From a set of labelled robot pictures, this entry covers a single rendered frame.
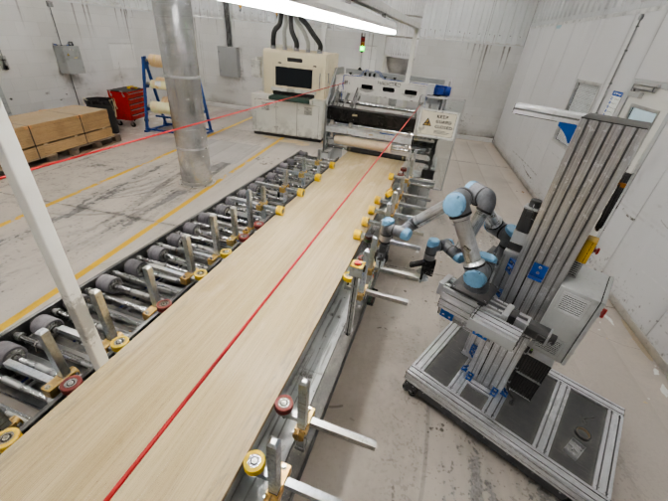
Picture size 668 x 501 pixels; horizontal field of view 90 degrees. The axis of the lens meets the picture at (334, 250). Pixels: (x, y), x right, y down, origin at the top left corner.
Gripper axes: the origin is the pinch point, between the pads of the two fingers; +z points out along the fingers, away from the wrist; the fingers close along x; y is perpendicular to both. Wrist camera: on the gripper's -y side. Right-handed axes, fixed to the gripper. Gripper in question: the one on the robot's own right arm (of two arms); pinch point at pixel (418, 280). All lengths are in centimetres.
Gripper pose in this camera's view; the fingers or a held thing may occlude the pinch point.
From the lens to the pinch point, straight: 248.4
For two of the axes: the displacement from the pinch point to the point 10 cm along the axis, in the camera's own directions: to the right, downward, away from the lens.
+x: 3.2, -4.9, 8.1
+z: -0.8, 8.4, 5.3
